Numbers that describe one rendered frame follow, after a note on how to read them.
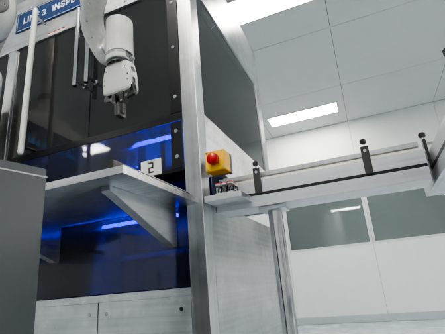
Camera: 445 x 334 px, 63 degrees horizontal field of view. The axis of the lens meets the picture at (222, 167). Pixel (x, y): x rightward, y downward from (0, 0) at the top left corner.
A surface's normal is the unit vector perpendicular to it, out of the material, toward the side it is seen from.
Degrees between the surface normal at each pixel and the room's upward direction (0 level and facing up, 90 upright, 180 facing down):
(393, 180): 90
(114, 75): 92
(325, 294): 90
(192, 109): 90
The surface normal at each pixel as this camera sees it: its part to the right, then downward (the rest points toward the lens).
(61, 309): -0.38, -0.27
